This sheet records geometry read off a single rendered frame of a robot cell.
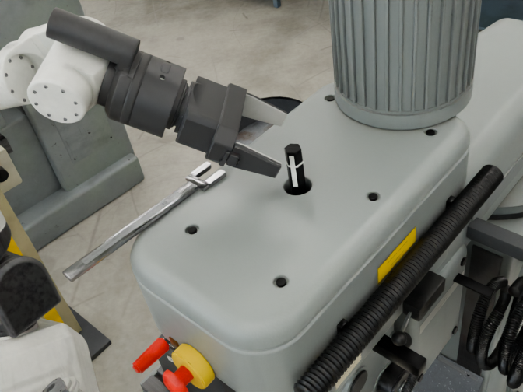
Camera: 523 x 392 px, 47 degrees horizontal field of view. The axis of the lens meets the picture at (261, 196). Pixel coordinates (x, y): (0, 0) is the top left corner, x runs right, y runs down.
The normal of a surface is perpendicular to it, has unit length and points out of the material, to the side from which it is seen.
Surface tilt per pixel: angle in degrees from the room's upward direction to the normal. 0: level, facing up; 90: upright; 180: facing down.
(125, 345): 0
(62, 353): 58
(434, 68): 90
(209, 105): 30
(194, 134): 89
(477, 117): 0
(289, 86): 0
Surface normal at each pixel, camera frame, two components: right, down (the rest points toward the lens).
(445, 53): 0.39, 0.58
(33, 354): 0.65, -0.18
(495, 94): -0.15, -0.73
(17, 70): 0.92, -0.09
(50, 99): -0.16, 0.79
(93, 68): 0.34, -0.52
